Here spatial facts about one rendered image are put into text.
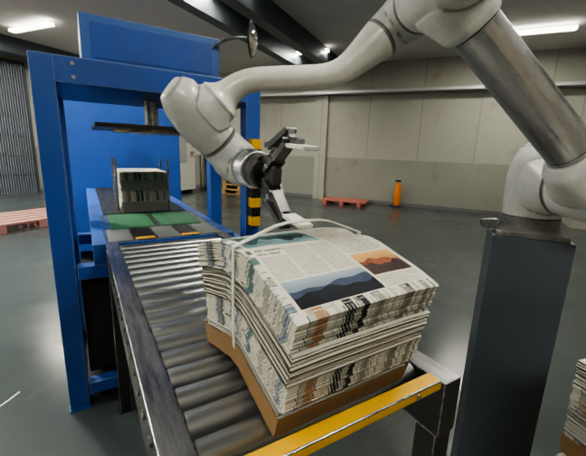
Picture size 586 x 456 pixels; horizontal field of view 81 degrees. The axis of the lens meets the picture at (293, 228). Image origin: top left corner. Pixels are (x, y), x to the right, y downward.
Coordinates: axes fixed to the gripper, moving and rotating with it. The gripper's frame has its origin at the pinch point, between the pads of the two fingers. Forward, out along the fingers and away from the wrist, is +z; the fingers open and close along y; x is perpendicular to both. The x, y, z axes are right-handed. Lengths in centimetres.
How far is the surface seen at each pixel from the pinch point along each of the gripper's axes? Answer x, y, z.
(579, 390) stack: -48, 38, 34
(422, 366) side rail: -21.0, 35.3, 16.1
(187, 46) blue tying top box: -13, -43, -131
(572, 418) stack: -49, 45, 34
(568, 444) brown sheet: -48, 51, 35
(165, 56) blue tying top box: -3, -37, -130
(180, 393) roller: 24.0, 35.7, 0.7
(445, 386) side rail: -20.3, 35.4, 21.9
